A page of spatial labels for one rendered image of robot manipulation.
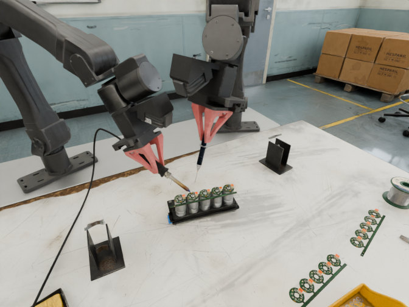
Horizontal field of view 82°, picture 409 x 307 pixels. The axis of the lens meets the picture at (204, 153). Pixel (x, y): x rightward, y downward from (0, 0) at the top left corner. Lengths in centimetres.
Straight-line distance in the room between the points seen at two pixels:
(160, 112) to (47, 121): 34
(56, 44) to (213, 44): 29
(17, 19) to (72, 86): 247
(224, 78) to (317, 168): 46
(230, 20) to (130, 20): 267
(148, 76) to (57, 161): 40
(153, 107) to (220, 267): 32
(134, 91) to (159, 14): 268
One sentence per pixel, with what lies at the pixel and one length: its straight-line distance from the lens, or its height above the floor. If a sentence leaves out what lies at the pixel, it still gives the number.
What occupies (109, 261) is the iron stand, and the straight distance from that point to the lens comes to 53.
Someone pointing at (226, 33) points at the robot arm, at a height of 113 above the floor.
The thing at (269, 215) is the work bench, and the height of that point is 75.
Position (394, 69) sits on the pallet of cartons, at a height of 42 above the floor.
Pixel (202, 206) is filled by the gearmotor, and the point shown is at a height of 78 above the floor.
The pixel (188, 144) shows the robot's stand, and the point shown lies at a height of 75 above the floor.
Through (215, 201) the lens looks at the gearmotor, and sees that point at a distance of 54.
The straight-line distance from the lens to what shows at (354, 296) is 53.
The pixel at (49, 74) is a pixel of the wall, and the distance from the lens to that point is 301.
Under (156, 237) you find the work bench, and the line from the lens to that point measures 54.
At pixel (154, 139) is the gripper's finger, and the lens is 52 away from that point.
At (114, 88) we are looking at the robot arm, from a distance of 49.
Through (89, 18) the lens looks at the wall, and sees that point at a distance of 295.
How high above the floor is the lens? 117
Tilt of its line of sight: 34 degrees down
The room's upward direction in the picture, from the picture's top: straight up
